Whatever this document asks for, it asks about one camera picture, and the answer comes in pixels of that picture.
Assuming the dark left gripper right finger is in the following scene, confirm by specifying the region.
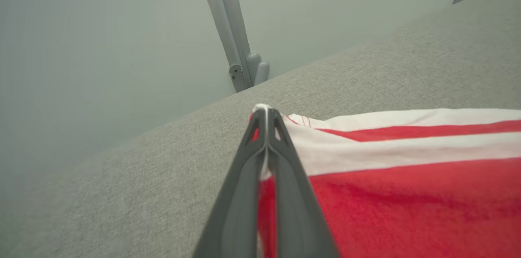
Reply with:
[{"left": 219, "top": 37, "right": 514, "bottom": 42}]
[{"left": 267, "top": 107, "right": 341, "bottom": 258}]

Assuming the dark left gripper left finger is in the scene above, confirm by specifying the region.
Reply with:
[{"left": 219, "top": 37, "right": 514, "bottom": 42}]
[{"left": 193, "top": 107, "right": 270, "bottom": 258}]

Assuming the red white basketball jersey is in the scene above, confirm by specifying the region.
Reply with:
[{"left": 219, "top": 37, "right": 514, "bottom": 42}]
[{"left": 248, "top": 103, "right": 521, "bottom": 258}]

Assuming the grey fabric sofa cushion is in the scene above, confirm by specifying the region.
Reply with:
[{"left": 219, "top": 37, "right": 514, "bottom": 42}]
[{"left": 0, "top": 0, "right": 521, "bottom": 258}]

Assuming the grey metal partition post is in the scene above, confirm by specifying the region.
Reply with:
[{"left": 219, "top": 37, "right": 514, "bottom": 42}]
[{"left": 195, "top": 0, "right": 255, "bottom": 93}]

